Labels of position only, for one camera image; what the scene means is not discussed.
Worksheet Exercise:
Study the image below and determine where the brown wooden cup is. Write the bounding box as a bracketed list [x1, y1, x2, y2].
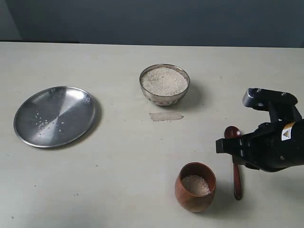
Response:
[175, 162, 216, 213]

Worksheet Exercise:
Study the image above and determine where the clear tape piece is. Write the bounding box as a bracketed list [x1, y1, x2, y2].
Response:
[149, 112, 184, 122]

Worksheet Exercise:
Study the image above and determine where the dark red wooden spoon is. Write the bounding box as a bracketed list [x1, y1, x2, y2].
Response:
[224, 126, 243, 200]

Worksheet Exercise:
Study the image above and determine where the round steel plate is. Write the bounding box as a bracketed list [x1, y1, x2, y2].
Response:
[13, 86, 99, 148]

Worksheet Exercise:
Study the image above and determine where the steel bowl of rice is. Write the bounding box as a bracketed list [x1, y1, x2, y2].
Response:
[139, 64, 190, 106]

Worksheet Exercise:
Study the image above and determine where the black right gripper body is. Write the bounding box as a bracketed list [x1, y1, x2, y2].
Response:
[242, 120, 304, 172]

